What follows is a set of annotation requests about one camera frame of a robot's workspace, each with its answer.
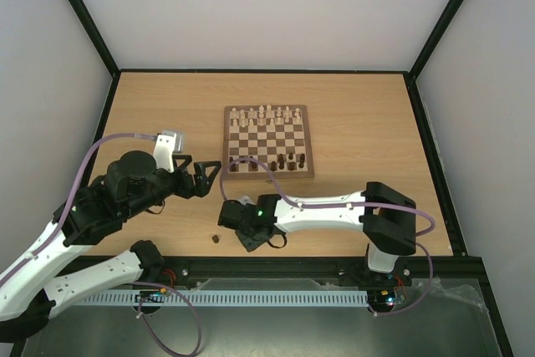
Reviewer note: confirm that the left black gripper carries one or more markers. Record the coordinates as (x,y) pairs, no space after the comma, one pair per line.
(202,184)

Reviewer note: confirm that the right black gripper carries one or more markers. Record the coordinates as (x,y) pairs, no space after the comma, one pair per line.
(249,238)

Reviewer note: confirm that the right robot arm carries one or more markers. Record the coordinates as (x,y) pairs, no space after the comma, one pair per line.
(384,215)

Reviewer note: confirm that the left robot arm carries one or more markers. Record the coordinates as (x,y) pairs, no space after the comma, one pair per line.
(39,289)

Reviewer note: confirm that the white chess pieces row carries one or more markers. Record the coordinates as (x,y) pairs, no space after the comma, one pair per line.
(265,118)

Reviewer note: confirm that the wooden chess board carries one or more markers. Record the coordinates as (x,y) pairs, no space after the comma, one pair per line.
(265,147)

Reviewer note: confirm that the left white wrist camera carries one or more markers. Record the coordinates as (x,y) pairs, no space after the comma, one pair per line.
(167,144)

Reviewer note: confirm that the light blue cable duct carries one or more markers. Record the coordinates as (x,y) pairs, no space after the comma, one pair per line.
(229,298)

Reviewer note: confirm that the black aluminium frame rail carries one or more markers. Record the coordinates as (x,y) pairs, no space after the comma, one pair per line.
(348,271)

